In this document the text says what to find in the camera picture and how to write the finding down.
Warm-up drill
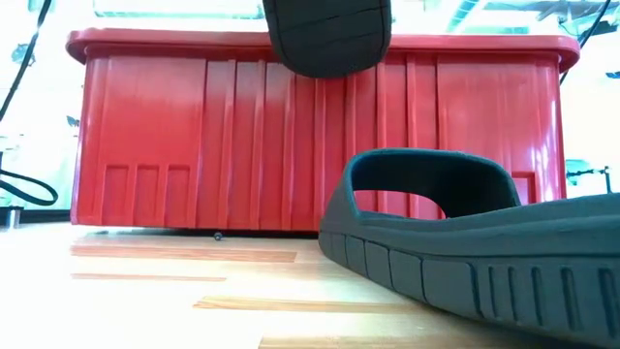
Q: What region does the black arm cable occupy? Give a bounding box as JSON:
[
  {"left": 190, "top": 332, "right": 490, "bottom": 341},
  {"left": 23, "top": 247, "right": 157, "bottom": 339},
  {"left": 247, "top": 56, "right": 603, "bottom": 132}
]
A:
[
  {"left": 559, "top": 0, "right": 614, "bottom": 86},
  {"left": 0, "top": 0, "right": 53, "bottom": 122}
]

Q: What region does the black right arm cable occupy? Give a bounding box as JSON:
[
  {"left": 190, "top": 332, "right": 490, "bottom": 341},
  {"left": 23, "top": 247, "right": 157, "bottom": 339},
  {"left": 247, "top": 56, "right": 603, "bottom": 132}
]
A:
[{"left": 559, "top": 0, "right": 614, "bottom": 86}]

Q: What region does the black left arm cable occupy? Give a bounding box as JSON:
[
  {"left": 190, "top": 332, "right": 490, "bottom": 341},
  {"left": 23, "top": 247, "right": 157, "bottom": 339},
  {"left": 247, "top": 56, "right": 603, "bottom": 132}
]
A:
[{"left": 0, "top": 0, "right": 53, "bottom": 122}]

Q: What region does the black cable loop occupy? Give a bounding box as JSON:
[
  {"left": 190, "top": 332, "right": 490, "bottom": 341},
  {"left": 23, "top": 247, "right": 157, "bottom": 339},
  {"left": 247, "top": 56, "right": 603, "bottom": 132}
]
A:
[{"left": 0, "top": 167, "right": 60, "bottom": 207}]

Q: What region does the black slide sandal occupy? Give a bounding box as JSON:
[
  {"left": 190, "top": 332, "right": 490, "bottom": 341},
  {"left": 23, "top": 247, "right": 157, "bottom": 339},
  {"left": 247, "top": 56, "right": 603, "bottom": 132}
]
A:
[
  {"left": 261, "top": 0, "right": 392, "bottom": 79},
  {"left": 317, "top": 147, "right": 620, "bottom": 348}
]

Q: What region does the grey metal post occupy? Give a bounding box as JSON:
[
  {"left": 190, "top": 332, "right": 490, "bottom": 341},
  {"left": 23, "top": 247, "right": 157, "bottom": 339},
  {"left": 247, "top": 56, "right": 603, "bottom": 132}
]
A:
[{"left": 0, "top": 206, "right": 24, "bottom": 229}]

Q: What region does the red plastic bin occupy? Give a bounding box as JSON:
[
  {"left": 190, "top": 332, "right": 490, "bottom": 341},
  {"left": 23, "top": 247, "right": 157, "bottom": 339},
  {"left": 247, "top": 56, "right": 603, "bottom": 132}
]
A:
[{"left": 65, "top": 26, "right": 581, "bottom": 234}]

